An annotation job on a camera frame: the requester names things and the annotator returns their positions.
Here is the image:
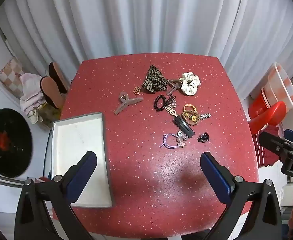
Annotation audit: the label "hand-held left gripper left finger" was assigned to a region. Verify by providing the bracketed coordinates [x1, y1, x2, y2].
[14, 151, 98, 240]

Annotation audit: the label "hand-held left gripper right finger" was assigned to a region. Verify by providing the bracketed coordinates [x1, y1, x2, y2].
[200, 151, 283, 240]

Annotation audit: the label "white tray with grey rim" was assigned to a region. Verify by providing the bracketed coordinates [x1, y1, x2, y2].
[43, 112, 115, 208]

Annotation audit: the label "small black claw clip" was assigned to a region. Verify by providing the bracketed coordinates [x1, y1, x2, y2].
[197, 133, 210, 144]

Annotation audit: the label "purple hair tie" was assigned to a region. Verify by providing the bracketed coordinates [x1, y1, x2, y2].
[160, 133, 185, 150]

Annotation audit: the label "red striped cloth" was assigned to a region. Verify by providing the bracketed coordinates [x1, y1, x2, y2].
[252, 126, 287, 167]

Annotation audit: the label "red plastic stool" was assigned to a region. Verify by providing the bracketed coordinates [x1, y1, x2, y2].
[248, 101, 287, 136]

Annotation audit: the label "red bucket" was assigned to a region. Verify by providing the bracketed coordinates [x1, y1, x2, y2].
[248, 87, 272, 121]

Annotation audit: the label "clear plastic basin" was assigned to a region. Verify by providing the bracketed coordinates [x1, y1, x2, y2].
[261, 61, 293, 112]

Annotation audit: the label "black wavy hair clip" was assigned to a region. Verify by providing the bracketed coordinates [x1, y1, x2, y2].
[172, 116, 196, 139]

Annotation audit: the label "beige knot hair clip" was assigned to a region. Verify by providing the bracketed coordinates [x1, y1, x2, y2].
[167, 106, 179, 118]

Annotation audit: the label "black round washing machine door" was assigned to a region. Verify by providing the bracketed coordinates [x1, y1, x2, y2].
[0, 108, 34, 178]

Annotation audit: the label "grey translucent claw clip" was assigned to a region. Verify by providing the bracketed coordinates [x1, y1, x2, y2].
[114, 91, 144, 116]

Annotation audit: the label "small black bow clip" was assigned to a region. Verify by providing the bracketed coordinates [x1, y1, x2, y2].
[167, 95, 178, 108]

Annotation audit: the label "pink towel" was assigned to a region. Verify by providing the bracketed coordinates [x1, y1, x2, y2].
[19, 73, 46, 125]

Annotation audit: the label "white dotted scrunchie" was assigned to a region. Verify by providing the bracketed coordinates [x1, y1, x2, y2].
[181, 72, 201, 96]

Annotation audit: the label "grey-brown snap clip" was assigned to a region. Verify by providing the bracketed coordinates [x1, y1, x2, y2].
[166, 84, 180, 95]

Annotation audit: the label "leopard print scrunchie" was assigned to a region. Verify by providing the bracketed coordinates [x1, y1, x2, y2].
[141, 65, 169, 94]

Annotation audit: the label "checkered board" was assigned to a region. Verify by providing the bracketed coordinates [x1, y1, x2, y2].
[0, 56, 25, 98]

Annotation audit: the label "white curtain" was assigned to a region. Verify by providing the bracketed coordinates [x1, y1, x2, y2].
[0, 0, 293, 99]

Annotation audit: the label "brown braided hair tie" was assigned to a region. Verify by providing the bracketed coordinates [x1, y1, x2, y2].
[182, 110, 201, 127]

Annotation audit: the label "orange hair ties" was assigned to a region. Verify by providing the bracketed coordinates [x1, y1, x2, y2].
[183, 104, 198, 114]

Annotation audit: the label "black spiral hair tie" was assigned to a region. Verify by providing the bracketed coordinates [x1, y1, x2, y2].
[154, 94, 169, 112]

